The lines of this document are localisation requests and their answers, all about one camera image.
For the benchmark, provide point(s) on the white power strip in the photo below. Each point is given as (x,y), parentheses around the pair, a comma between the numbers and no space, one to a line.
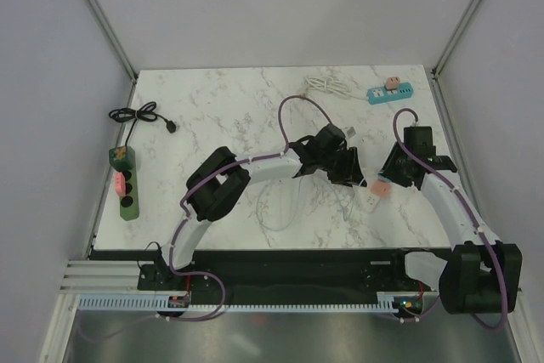
(368,200)

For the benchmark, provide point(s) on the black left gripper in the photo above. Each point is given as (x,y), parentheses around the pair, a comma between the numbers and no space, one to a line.
(349,173)

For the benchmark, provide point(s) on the white slotted cable duct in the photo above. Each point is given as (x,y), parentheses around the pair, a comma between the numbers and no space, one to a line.
(255,300)

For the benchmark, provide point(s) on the orange pink plug adapter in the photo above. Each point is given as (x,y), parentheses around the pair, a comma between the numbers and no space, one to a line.
(380,188)

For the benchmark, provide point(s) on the green power strip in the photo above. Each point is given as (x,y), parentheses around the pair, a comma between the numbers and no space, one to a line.
(123,161)

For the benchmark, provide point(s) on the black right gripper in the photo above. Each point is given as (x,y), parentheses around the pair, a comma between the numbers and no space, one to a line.
(387,170)

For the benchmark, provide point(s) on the teal power strip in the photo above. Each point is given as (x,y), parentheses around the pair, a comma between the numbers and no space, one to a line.
(382,95)

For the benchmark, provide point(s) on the beige brown plug adapter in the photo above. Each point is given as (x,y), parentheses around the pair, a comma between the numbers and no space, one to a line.
(392,83)

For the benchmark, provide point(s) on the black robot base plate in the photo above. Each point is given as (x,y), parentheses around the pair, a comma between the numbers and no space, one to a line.
(221,272)

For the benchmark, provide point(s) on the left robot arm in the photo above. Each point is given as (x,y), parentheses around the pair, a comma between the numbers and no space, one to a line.
(218,183)

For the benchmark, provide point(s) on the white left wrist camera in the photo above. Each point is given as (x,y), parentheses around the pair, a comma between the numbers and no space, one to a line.
(349,132)

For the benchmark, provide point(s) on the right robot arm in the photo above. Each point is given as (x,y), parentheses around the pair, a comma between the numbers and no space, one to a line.
(481,274)

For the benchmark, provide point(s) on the pink plug in green strip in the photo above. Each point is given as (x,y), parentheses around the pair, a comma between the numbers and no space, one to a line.
(120,184)

